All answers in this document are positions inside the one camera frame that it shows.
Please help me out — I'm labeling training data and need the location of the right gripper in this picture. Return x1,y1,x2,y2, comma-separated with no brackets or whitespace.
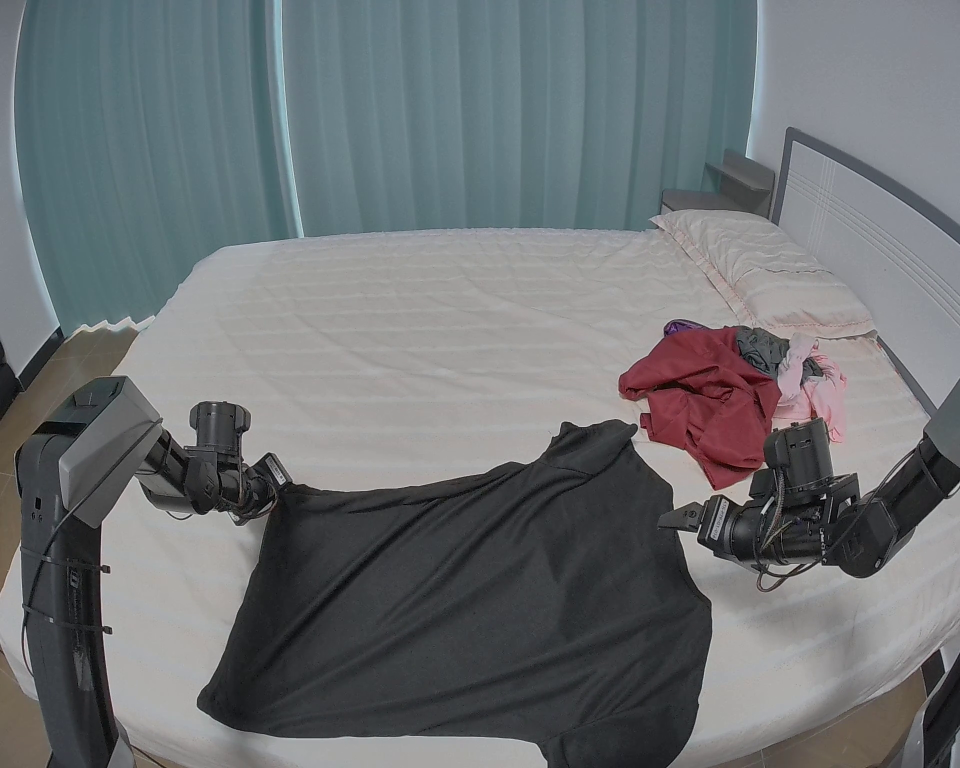
658,496,762,562

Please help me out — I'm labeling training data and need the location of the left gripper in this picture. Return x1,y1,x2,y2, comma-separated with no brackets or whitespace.
236,452,292,522

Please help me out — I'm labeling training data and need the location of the black T-shirt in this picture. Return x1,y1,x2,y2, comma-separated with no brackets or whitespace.
196,420,714,768

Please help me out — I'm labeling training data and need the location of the bed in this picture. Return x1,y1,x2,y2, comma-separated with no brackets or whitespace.
0,127,960,768

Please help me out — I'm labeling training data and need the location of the dark red garment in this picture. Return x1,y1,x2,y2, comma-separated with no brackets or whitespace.
618,328,785,492

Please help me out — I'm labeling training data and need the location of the pink garment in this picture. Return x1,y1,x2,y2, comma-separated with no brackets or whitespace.
772,336,849,444

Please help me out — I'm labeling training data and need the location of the grey garment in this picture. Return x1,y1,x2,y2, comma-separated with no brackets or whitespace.
735,326,826,384

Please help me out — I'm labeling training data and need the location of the cream pillow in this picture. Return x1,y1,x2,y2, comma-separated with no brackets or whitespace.
648,210,879,339

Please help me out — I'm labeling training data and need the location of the grey bedside table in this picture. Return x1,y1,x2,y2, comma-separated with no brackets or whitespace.
660,148,775,222

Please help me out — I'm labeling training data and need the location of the blue-green curtain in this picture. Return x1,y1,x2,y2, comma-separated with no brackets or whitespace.
15,0,305,335
273,0,759,234

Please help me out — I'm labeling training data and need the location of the black cable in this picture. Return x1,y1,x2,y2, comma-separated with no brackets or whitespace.
753,558,800,595

